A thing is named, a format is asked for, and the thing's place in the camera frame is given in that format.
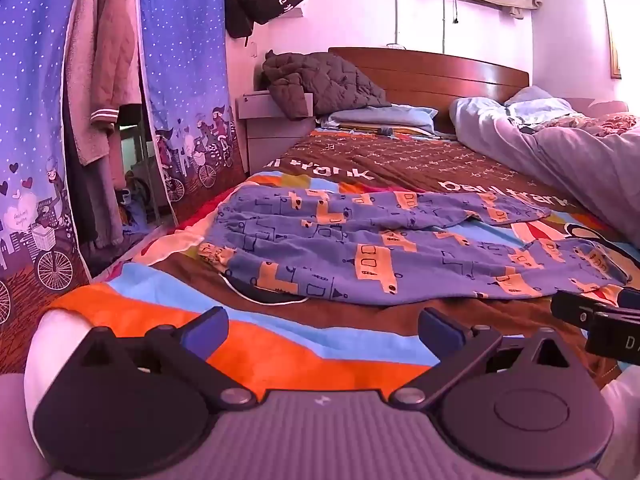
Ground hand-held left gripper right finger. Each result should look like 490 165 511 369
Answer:
389 307 572 409

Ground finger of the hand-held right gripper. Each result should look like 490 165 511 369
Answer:
550 289 603 325

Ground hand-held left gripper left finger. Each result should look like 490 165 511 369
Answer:
80 306 259 409

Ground blue pants with orange print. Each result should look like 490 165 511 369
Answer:
197 182 633 306

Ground colourful printed blanket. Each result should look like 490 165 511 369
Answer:
25 127 640 411

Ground grey duvet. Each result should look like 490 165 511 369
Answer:
450 95 640 251

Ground floral cloth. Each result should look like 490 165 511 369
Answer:
520 112 640 137

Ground grey nightstand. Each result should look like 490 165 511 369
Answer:
235 91 318 176

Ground light blue pillow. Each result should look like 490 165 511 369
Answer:
505 85 581 121

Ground wooden headboard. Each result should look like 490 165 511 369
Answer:
327 47 531 136

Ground pink fleece robe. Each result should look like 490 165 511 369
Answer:
65 0 112 167

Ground framed wall picture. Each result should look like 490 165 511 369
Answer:
600 0 623 81

